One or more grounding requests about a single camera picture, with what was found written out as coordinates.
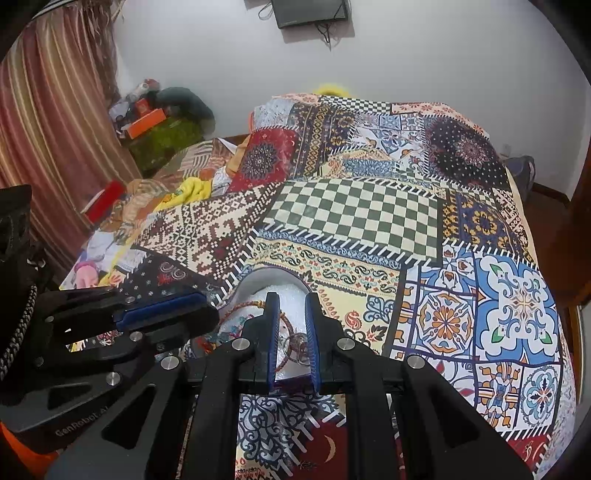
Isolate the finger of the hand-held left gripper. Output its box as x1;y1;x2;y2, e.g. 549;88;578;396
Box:
38;285;219;345
0;331;186;431

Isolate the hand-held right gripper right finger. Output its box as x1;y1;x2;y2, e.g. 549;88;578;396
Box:
304;291;535;480

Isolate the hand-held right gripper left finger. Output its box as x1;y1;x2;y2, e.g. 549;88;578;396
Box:
44;292;281;480

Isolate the dark red beaded bracelet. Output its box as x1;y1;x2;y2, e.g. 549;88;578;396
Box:
276;316;315;376

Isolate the purple heart-shaped jewelry box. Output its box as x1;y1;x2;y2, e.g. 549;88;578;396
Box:
182;267;324;398

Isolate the orange cloth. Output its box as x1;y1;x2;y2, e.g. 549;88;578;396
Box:
0;422;61;480

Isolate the yellow cloth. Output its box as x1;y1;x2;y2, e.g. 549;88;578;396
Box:
159;178;213;208

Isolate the red box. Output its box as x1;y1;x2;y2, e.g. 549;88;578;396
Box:
85;180;125;222

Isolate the colourful patchwork blanket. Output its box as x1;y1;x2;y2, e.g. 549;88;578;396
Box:
115;92;578;480

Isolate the black zippered jacket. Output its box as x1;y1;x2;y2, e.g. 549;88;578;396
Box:
0;185;61;407

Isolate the orange patterned quilt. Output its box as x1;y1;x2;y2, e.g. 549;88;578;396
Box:
124;136;252;217

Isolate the green cloth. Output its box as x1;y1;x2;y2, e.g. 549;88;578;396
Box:
124;117;204;174

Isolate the orange box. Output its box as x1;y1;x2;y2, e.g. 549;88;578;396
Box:
124;108;167;139

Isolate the dark green bag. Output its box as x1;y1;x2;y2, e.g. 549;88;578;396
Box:
154;87;215;130

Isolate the red striped curtain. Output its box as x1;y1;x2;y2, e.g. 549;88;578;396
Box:
0;0;144;278

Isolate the yellow round object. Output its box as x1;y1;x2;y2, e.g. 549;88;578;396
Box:
311;82;349;97

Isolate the dark purple bag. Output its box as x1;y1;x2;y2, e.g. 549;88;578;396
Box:
503;156;536;192

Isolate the wooden wardrobe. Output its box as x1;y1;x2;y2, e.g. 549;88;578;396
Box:
561;55;591;416

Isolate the small black monitor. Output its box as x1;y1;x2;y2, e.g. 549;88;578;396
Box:
270;0;349;29

